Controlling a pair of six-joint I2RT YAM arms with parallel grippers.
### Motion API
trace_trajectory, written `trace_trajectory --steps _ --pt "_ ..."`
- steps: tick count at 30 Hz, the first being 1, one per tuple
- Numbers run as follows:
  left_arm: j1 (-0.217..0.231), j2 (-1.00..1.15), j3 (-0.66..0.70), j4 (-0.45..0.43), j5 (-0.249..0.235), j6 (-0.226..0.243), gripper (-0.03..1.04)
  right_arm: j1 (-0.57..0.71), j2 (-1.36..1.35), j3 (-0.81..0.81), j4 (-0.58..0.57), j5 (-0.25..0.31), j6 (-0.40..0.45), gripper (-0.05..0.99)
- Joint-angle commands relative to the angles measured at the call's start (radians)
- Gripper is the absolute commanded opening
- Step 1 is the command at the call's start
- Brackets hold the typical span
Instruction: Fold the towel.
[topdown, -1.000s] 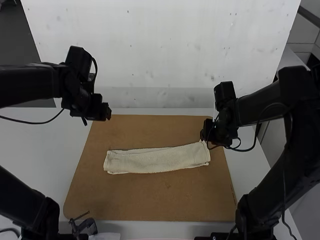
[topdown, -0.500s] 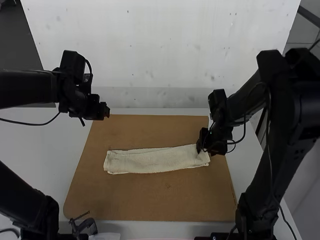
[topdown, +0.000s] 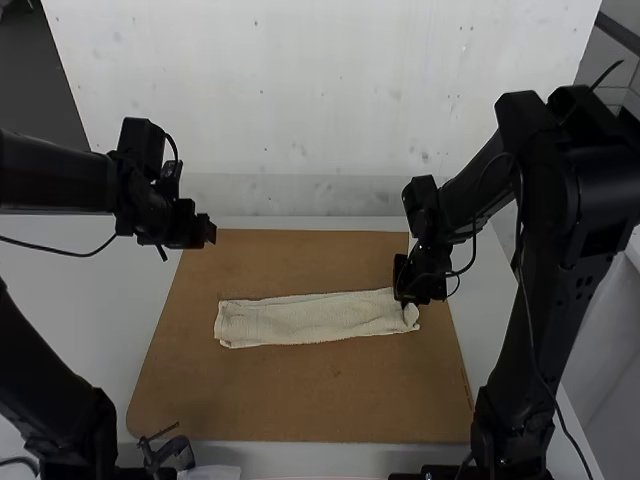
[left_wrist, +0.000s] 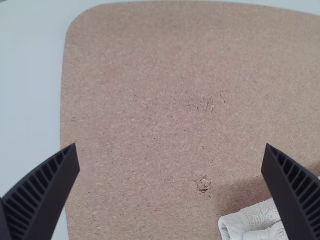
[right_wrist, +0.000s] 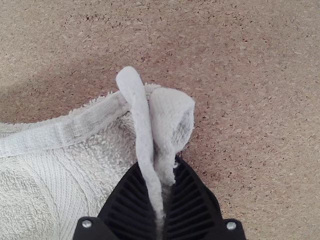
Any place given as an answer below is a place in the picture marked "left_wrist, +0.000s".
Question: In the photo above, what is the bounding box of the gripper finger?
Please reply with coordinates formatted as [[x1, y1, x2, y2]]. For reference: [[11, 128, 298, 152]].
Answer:
[[260, 142, 320, 240], [0, 142, 81, 240]]

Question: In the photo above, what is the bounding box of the cork mat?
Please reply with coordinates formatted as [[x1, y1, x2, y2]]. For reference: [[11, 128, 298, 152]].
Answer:
[[60, 0, 320, 240]]

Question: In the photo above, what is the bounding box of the pale towel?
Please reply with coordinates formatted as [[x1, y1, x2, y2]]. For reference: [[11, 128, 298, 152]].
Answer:
[[217, 175, 320, 240]]

